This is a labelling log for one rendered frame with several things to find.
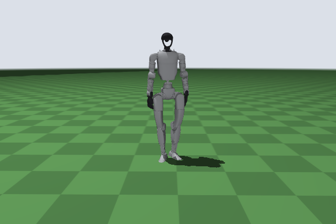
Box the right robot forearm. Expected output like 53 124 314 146
147 73 154 96

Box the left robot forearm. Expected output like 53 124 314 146
182 77 189 93

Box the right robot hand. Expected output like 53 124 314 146
147 92 153 109

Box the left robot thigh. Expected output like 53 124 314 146
170 91 185 130

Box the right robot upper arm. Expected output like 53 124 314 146
149 53 158 79

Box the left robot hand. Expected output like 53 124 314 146
184 90 189 106

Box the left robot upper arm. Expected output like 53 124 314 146
177 52 188 78

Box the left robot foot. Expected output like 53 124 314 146
169 151 182 160

